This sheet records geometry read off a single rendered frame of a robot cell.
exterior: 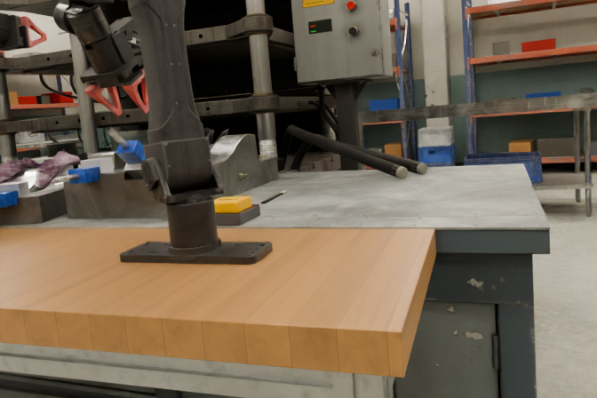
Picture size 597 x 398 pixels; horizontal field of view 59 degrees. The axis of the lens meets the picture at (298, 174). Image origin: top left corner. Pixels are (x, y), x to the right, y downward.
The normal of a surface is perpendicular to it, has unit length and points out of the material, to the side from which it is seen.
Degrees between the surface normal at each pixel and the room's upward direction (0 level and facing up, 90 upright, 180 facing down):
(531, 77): 90
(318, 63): 90
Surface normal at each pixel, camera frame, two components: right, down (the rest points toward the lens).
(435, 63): -0.40, 0.14
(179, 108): 0.62, -0.04
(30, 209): -0.06, 0.12
